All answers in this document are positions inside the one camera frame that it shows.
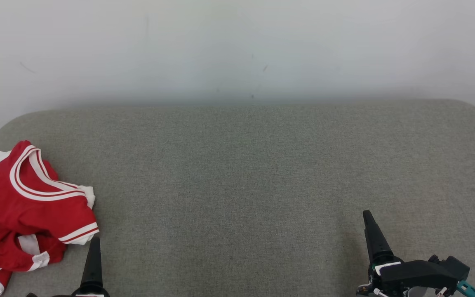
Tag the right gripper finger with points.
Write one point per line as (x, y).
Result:
(377, 239)

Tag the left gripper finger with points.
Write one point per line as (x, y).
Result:
(93, 268)

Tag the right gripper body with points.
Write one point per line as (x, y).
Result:
(402, 274)

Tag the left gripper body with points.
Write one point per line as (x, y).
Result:
(91, 293)

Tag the red shorts with white stripes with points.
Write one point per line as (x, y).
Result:
(2, 253)

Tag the red jersey with white sleeves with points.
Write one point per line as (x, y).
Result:
(23, 206)

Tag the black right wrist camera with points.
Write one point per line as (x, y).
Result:
(452, 268)

